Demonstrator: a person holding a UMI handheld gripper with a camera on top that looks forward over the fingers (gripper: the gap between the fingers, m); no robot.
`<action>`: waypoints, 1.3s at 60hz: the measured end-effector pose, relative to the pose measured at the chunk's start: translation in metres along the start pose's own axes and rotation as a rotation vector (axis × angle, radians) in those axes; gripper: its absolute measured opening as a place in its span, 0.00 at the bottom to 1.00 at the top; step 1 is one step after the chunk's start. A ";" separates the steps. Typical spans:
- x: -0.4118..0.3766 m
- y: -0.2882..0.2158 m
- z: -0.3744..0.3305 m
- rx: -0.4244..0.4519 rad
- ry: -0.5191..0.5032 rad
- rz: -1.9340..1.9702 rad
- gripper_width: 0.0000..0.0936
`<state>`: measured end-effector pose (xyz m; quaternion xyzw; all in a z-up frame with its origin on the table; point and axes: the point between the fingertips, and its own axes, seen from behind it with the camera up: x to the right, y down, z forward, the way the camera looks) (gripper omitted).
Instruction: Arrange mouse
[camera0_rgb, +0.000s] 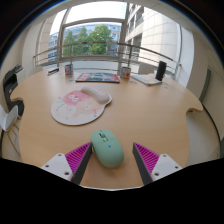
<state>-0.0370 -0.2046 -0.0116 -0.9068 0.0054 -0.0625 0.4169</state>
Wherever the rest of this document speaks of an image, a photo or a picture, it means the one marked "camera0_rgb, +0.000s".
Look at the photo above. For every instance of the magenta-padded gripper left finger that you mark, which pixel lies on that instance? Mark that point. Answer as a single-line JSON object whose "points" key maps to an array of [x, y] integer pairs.
{"points": [[59, 164]]}

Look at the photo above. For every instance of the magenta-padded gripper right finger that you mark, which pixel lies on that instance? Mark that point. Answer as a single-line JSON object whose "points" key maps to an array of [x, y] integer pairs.
{"points": [[164, 165]]}

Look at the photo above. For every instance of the mint green computer mouse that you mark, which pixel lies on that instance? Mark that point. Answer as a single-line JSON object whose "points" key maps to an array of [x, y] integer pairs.
{"points": [[107, 150]]}

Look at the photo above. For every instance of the round pink cartoon mouse pad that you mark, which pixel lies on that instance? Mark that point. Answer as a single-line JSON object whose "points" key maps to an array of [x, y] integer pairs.
{"points": [[75, 108]]}

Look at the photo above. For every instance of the white plastic chair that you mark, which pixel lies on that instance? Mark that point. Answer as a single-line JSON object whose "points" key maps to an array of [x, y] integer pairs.
{"points": [[7, 120]]}

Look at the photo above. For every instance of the white and blue booklet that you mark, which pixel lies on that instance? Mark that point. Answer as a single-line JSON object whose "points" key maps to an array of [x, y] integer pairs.
{"points": [[145, 79]]}

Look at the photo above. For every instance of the black and white printer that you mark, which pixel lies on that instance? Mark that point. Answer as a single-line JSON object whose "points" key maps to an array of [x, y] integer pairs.
{"points": [[10, 85]]}

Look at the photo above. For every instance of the black and blue stapler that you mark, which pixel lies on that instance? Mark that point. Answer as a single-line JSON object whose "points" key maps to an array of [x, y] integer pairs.
{"points": [[53, 71]]}

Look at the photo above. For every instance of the red and dark magazine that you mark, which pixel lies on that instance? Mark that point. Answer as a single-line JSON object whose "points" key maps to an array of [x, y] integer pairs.
{"points": [[97, 77]]}

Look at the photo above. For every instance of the black cylindrical speaker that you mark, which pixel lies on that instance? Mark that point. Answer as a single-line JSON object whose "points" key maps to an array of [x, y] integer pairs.
{"points": [[161, 70]]}

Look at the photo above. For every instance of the printed paper cup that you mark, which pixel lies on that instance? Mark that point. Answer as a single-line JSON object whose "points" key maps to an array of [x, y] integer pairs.
{"points": [[69, 70], [125, 73]]}

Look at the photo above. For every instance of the metal balcony railing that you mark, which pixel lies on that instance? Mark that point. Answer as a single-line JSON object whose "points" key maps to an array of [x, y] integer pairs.
{"points": [[100, 44]]}

